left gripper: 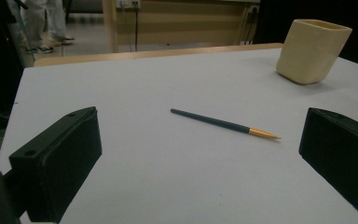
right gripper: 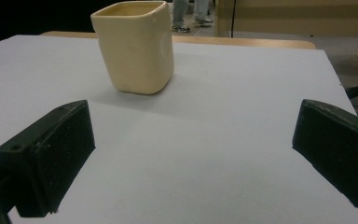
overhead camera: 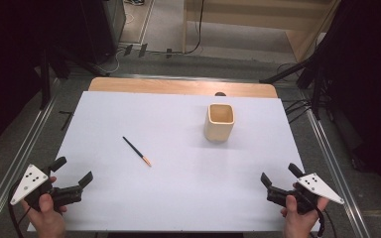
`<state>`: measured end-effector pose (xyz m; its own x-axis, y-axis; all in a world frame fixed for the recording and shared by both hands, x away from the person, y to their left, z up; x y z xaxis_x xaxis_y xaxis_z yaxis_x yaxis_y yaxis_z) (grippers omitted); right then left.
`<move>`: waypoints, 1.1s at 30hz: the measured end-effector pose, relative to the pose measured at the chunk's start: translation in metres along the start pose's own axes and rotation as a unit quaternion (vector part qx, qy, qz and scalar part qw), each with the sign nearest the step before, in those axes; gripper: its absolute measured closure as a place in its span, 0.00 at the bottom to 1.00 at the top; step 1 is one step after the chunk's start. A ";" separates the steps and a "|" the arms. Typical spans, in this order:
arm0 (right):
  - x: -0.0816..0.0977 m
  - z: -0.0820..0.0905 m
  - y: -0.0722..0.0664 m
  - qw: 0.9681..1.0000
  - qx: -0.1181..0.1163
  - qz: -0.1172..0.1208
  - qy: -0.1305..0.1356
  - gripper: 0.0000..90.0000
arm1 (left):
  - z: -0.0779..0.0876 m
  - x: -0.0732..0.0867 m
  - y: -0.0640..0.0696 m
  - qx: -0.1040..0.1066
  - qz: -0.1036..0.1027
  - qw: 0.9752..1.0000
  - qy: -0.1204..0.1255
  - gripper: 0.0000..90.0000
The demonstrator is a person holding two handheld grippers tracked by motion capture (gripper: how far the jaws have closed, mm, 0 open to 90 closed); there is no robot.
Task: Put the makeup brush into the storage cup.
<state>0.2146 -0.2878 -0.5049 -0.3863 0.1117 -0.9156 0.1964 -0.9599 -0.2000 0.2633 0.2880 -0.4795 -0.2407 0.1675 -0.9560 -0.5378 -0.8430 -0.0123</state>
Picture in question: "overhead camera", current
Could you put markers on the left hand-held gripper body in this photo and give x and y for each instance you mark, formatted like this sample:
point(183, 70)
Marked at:
point(31, 180)

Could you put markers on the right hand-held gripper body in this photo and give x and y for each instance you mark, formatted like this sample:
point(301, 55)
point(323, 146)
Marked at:
point(317, 185)

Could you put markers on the light wooden shelf unit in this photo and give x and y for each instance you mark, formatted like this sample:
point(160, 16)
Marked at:
point(244, 20)

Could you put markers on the person's left hand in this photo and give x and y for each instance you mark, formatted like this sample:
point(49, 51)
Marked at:
point(48, 223)

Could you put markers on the dark round table grommet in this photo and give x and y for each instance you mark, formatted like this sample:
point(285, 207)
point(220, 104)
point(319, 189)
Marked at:
point(220, 94)

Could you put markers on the dark blue pencil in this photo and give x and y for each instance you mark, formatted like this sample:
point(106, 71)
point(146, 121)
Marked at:
point(135, 149)

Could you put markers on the dark cabinet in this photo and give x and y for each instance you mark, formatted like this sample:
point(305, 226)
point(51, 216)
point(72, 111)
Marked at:
point(102, 29)

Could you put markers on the black curtain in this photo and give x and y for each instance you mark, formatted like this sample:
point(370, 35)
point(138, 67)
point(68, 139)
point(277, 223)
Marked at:
point(367, 82)
point(6, 66)

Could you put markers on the metal floor rail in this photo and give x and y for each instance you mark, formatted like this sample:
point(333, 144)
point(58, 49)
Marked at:
point(330, 165)
point(16, 165)

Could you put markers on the person's right hand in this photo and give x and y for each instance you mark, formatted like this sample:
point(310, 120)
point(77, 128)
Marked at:
point(299, 224)

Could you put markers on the black metal stand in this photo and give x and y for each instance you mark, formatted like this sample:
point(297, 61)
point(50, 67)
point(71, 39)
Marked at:
point(45, 82)
point(317, 92)

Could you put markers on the white table cover sheet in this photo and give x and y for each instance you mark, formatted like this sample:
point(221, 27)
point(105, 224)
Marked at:
point(178, 191)

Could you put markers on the beige square cup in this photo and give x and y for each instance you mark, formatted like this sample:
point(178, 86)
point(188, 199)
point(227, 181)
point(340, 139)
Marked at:
point(215, 130)

